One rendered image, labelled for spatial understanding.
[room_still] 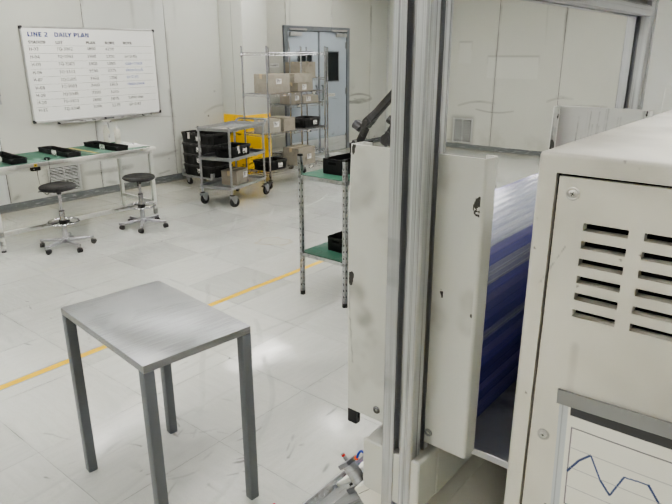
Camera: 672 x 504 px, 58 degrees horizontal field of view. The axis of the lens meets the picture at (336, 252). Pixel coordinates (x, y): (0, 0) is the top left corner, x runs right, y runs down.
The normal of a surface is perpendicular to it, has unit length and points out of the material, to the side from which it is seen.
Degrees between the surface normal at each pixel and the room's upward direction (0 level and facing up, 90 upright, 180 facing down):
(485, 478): 46
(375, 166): 90
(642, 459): 87
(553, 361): 90
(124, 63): 90
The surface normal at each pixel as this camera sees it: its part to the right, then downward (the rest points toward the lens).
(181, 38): 0.77, 0.20
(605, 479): -0.66, 0.23
